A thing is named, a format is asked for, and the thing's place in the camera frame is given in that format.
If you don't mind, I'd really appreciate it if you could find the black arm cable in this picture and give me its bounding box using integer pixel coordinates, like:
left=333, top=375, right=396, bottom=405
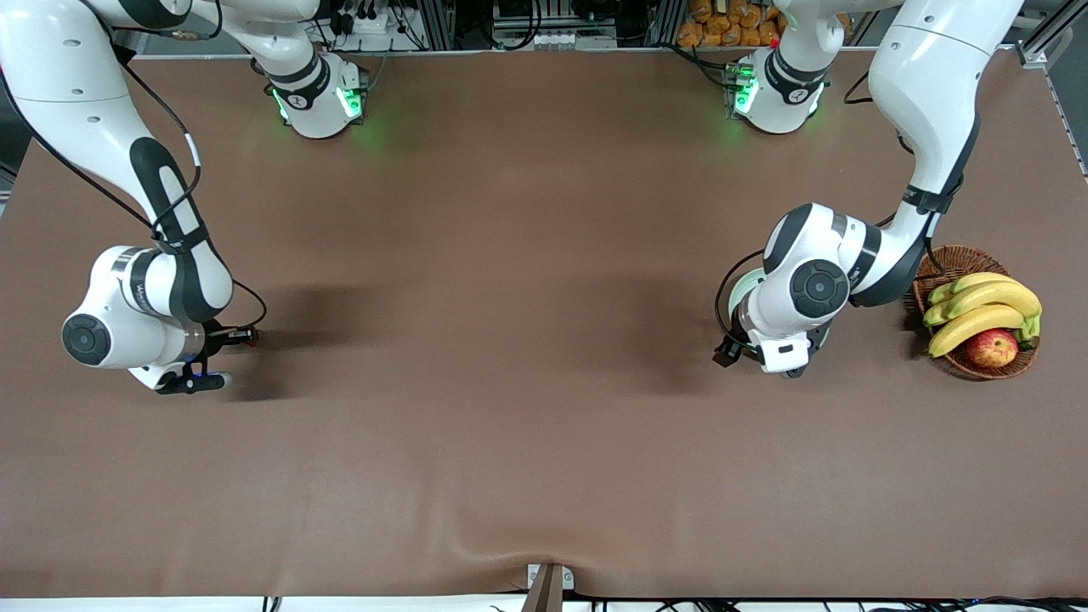
left=0, top=25, right=269, bottom=332
left=714, top=72, right=949, bottom=341

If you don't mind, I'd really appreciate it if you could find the brown table cloth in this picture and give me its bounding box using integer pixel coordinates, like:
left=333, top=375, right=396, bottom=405
left=0, top=47, right=1088, bottom=600

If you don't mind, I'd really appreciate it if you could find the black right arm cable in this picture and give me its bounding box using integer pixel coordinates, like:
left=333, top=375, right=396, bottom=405
left=0, top=25, right=269, bottom=332

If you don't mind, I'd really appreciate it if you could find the red apple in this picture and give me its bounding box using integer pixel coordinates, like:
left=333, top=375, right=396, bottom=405
left=965, top=328, right=1019, bottom=369

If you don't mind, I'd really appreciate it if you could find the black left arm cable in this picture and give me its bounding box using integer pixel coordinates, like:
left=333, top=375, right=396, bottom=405
left=714, top=72, right=949, bottom=341

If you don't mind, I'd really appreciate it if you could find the pale green round plate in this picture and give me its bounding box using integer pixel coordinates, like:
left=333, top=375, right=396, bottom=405
left=728, top=268, right=831, bottom=358

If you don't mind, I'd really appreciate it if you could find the brown wicker basket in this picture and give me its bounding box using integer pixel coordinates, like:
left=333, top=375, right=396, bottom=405
left=914, top=245, right=1040, bottom=381

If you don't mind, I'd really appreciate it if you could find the white power strip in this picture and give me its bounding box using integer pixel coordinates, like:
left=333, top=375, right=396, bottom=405
left=330, top=0, right=405, bottom=37

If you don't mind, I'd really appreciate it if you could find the bag of orange buns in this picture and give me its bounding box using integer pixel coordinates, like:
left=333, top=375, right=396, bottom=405
left=677, top=0, right=785, bottom=48

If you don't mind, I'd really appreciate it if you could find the metal table clamp bracket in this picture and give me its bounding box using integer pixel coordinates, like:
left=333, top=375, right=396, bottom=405
left=521, top=563, right=575, bottom=612

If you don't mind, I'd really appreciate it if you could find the aluminium frame strut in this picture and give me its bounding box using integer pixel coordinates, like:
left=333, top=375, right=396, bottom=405
left=1020, top=0, right=1088, bottom=71
left=422, top=0, right=456, bottom=50

